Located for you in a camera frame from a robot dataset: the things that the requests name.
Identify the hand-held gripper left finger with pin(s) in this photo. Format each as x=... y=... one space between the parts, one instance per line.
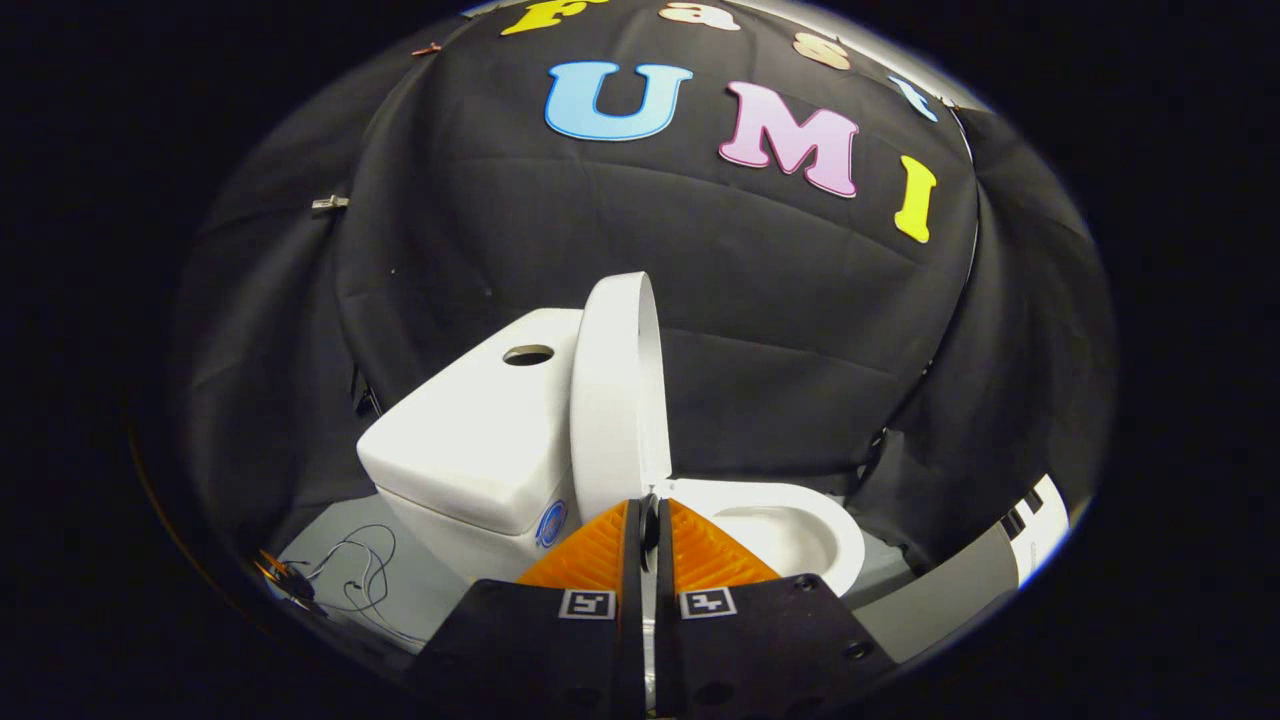
x=630 y=600

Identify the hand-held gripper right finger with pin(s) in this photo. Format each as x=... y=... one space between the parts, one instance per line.
x=665 y=600

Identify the white toilet lid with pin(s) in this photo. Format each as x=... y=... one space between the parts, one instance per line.
x=610 y=400

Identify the white ceramic toilet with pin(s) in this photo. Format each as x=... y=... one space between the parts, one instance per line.
x=470 y=440

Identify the grey striped panel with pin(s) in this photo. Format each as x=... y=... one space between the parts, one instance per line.
x=950 y=600

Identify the black backdrop cloth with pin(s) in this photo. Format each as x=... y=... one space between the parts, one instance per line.
x=750 y=300

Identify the silver metal clip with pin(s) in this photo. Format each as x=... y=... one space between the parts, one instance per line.
x=330 y=203

